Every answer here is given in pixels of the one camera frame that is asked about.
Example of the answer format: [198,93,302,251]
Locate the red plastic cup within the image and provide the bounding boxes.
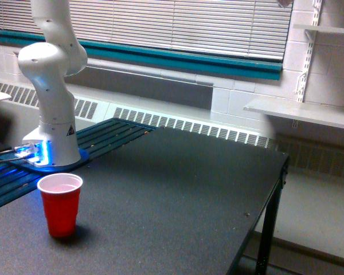
[37,173,83,238]

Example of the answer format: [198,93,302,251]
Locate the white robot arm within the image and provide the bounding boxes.
[18,1,88,168]

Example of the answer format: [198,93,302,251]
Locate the dark green slatted rail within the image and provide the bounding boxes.
[0,119,156,207]

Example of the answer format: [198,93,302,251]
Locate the lower white wall shelf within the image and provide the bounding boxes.
[244,97,344,129]

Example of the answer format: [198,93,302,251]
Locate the white shelf bracket rail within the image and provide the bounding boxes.
[294,0,322,103]

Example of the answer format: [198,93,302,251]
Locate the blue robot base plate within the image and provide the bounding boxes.
[9,149,89,174]

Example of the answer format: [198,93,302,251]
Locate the teal window sill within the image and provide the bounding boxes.
[0,27,284,81]

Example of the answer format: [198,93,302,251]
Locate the black table leg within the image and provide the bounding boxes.
[255,160,289,275]

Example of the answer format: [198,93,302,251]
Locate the white window blinds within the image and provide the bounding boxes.
[0,0,293,61]

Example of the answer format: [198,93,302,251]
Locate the white baseboard radiator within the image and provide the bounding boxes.
[0,81,277,149]

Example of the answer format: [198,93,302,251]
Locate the upper white wall shelf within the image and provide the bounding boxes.
[293,24,344,35]

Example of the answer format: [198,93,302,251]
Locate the white wall shelf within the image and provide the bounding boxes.
[244,97,344,129]
[293,24,344,35]

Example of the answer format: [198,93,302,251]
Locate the black cables at base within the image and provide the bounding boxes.
[0,146,24,164]

